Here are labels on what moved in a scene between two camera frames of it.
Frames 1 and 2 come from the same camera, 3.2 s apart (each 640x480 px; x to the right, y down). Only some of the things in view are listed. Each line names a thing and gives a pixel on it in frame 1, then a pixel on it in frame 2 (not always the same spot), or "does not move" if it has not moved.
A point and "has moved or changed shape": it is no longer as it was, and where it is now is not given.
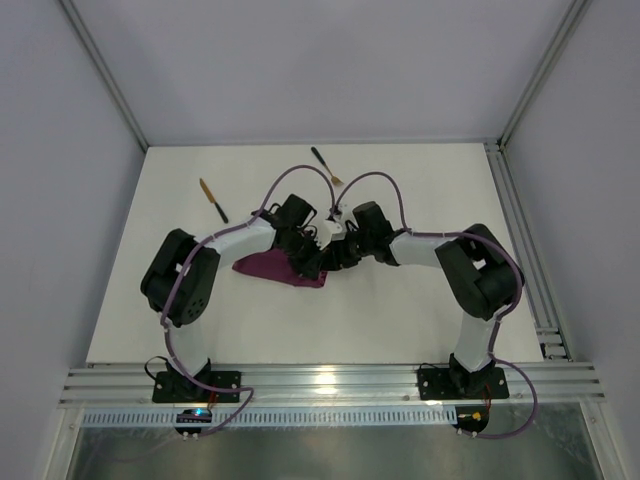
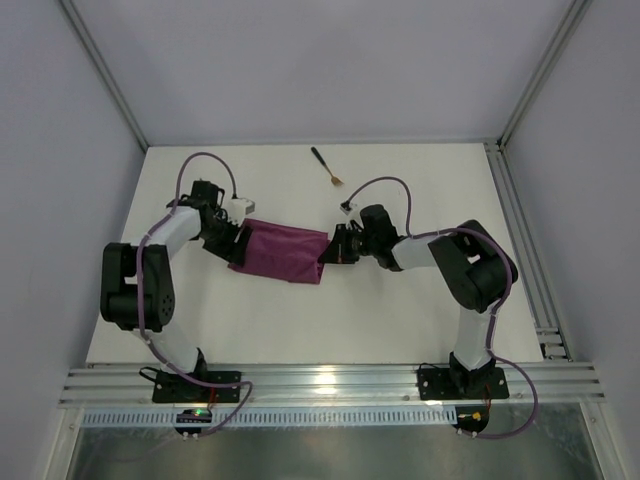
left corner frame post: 103,71 does not move
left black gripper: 310,265 to 236,242
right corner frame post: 576,12 does not move
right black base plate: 455,383 does not move
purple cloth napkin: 276,264 has moved or changed shape
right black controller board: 472,417 does not move
